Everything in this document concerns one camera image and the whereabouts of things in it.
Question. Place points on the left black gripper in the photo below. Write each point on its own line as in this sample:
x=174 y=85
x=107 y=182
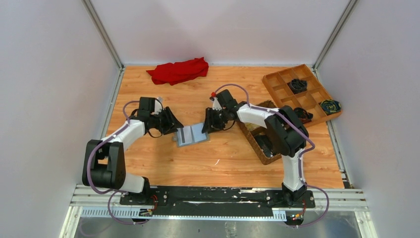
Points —
x=167 y=121

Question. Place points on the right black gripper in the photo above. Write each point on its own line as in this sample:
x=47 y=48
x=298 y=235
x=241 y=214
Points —
x=214 y=119

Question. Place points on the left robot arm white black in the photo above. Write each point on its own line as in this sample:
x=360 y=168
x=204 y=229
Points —
x=104 y=167

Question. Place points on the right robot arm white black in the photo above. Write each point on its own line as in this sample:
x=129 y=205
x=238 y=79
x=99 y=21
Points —
x=283 y=128

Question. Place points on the black cards in basket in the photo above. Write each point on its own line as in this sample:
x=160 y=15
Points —
x=265 y=145

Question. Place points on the woven wicker basket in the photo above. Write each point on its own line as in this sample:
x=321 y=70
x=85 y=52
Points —
x=250 y=130

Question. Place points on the red cloth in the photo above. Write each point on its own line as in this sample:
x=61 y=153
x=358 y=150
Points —
x=179 y=72

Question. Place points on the wooden compartment tray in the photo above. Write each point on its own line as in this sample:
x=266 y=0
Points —
x=277 y=85

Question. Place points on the black rolled belt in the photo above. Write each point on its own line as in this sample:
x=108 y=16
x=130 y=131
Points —
x=298 y=86

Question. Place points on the dark brown rolled belt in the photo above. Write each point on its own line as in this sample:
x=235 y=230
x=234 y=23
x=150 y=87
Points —
x=303 y=115

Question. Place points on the blue yellow rolled tie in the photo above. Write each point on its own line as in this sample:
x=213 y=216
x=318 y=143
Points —
x=330 y=106

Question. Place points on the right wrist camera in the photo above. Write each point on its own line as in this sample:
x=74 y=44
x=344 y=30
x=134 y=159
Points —
x=215 y=103

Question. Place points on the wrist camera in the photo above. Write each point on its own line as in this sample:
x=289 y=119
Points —
x=158 y=106
x=215 y=103

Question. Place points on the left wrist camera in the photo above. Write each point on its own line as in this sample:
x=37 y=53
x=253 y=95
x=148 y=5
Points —
x=158 y=106

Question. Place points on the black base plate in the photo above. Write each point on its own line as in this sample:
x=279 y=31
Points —
x=216 y=201

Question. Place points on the aluminium frame rail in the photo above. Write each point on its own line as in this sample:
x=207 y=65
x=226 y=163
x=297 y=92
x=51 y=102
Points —
x=328 y=200

